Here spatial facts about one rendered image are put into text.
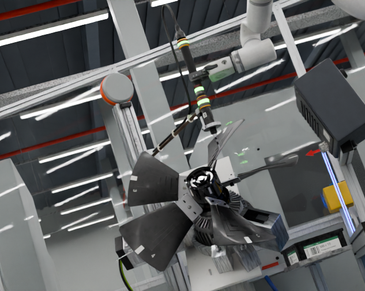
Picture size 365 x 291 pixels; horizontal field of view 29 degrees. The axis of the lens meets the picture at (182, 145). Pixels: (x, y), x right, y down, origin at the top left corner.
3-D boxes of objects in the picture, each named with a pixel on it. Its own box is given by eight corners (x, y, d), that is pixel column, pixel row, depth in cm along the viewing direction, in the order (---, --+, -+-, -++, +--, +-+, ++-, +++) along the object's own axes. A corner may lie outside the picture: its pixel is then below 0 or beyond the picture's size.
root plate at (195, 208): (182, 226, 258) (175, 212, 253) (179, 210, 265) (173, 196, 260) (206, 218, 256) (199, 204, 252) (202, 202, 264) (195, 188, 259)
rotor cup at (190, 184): (195, 220, 261) (183, 196, 253) (191, 194, 272) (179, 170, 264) (233, 206, 259) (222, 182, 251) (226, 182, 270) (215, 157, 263)
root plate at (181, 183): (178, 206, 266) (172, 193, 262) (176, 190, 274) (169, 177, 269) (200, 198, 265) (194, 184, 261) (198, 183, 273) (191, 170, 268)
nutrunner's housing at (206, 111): (207, 137, 266) (170, 28, 277) (216, 135, 268) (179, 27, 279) (212, 133, 263) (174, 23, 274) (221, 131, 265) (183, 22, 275)
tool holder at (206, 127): (198, 134, 269) (189, 111, 271) (214, 131, 272) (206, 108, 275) (207, 126, 261) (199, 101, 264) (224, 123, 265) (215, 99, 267)
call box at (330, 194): (331, 217, 289) (322, 192, 291) (355, 209, 288) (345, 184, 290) (332, 213, 273) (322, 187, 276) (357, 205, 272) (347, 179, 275)
